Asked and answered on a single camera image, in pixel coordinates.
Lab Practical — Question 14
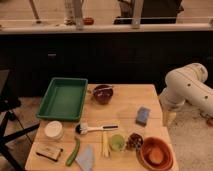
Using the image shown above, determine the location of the dark brown pine cone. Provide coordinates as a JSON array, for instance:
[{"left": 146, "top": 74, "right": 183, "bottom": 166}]
[{"left": 127, "top": 133, "right": 143, "bottom": 150}]

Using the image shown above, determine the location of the green cup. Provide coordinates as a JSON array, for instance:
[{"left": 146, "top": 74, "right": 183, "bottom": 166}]
[{"left": 109, "top": 134, "right": 125, "bottom": 152}]

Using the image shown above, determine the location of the person in dark clothes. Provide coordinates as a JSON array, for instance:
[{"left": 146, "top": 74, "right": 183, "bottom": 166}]
[{"left": 114, "top": 0, "right": 183, "bottom": 24}]

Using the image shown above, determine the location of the green cucumber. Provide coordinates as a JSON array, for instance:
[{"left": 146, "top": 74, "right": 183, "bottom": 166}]
[{"left": 65, "top": 137, "right": 80, "bottom": 167}]

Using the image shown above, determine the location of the dark red bowl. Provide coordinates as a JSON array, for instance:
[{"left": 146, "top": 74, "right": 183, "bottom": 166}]
[{"left": 93, "top": 84, "right": 113, "bottom": 105}]

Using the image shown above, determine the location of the green plastic tray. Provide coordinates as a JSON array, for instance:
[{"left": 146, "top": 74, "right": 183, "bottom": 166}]
[{"left": 37, "top": 77, "right": 88, "bottom": 122}]

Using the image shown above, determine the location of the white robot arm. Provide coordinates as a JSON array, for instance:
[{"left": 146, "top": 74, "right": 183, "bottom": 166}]
[{"left": 159, "top": 63, "right": 213, "bottom": 126}]

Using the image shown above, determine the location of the white dish brush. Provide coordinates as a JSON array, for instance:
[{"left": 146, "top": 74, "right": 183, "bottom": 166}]
[{"left": 75, "top": 123, "right": 118, "bottom": 135}]

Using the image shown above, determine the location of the red object on counter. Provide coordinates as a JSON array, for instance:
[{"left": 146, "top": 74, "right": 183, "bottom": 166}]
[{"left": 83, "top": 17, "right": 94, "bottom": 25}]

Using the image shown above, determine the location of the wooden block eraser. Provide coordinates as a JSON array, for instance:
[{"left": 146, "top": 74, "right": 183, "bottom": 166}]
[{"left": 36, "top": 144, "right": 63, "bottom": 162}]

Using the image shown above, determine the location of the white round lid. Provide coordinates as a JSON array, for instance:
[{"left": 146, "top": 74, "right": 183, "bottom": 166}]
[{"left": 44, "top": 121, "right": 63, "bottom": 140}]

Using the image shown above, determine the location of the orange bowl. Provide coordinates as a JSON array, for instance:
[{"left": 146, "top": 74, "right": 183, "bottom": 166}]
[{"left": 139, "top": 137, "right": 173, "bottom": 171}]

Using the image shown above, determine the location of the pale yellow stick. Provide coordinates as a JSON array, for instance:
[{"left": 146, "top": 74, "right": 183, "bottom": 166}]
[{"left": 102, "top": 131, "right": 110, "bottom": 158}]

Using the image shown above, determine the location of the blue sponge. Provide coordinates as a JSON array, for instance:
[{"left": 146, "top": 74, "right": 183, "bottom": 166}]
[{"left": 136, "top": 107, "right": 150, "bottom": 126}]

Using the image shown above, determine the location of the light blue cloth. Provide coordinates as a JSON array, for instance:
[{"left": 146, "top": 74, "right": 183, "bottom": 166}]
[{"left": 75, "top": 145, "right": 95, "bottom": 171}]

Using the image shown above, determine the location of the black chair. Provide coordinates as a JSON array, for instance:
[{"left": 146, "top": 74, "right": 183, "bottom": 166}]
[{"left": 0, "top": 70, "right": 39, "bottom": 171}]

